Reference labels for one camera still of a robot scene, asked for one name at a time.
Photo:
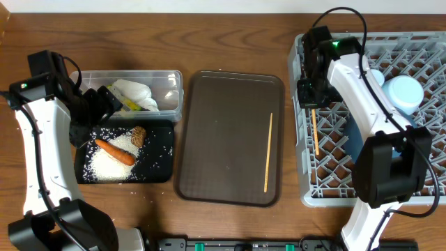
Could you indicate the orange carrot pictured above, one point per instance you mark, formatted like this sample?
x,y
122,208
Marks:
x,y
116,153

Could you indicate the wooden chopstick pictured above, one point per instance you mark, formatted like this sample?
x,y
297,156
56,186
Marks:
x,y
315,133
265,188

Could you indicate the brown textured food piece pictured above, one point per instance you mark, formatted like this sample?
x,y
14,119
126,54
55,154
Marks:
x,y
138,136

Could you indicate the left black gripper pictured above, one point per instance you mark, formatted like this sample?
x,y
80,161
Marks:
x,y
83,127

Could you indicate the light blue cup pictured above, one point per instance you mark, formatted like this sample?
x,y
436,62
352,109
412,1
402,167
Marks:
x,y
379,76

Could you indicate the light blue rice bowl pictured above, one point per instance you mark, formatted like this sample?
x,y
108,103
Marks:
x,y
405,93

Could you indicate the clear plastic bin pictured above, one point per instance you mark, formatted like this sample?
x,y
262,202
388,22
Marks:
x,y
166,87

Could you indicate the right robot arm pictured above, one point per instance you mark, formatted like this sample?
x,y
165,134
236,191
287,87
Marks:
x,y
380,192

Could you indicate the black tray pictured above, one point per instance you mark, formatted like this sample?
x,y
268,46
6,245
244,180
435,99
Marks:
x,y
157,157

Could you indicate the grey dishwasher rack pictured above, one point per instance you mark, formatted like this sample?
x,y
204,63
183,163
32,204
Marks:
x,y
325,180

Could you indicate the brown serving tray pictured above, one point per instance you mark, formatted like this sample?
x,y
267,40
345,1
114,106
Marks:
x,y
225,134

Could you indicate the dark blue plate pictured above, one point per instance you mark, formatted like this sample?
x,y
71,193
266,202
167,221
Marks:
x,y
352,139

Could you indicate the white rice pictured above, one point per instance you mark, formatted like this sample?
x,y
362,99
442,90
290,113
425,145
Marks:
x,y
111,160

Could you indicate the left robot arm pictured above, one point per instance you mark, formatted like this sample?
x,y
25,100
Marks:
x,y
55,215

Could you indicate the white napkin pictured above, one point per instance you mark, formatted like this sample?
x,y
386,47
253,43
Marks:
x,y
139,94

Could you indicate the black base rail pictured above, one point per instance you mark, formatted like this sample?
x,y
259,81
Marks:
x,y
180,244

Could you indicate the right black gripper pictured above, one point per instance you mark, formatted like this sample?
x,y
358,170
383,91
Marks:
x,y
311,103

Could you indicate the yellow green snack wrapper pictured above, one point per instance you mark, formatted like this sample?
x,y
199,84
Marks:
x,y
128,105

